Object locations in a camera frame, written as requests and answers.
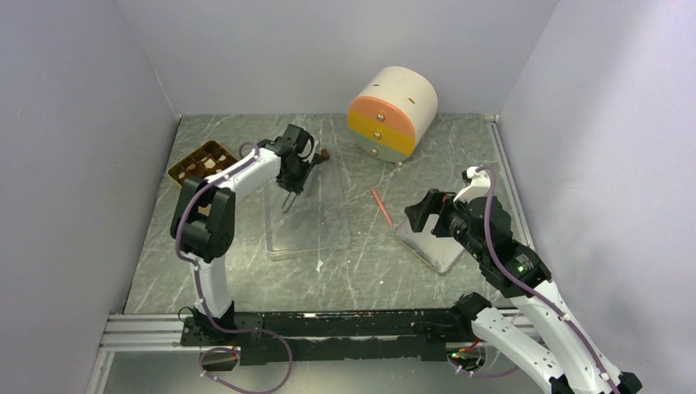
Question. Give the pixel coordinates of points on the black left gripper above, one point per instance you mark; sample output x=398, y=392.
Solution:
x=295, y=186

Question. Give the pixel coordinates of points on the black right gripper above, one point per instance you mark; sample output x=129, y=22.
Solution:
x=432, y=203

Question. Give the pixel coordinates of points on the black metal tongs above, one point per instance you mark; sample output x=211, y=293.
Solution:
x=291, y=197

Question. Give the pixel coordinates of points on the gold chocolate tin box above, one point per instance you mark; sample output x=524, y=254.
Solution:
x=208, y=159

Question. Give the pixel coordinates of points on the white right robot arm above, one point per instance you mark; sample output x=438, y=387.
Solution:
x=563, y=359

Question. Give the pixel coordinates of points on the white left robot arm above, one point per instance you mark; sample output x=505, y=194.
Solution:
x=204, y=221

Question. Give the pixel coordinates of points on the red pen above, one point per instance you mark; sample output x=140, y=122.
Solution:
x=382, y=207

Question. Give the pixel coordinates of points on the silver tin lid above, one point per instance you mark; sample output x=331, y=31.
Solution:
x=439, y=254

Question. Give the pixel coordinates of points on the clear plastic tray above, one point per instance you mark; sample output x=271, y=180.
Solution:
x=314, y=221

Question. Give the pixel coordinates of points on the round pastel drawer cabinet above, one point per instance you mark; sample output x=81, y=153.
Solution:
x=391, y=114

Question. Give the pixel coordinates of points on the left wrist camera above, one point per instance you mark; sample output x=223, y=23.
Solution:
x=298, y=140

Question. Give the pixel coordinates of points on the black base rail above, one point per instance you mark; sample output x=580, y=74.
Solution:
x=378, y=334

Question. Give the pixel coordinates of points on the aluminium frame rail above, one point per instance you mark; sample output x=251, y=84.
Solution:
x=132, y=333

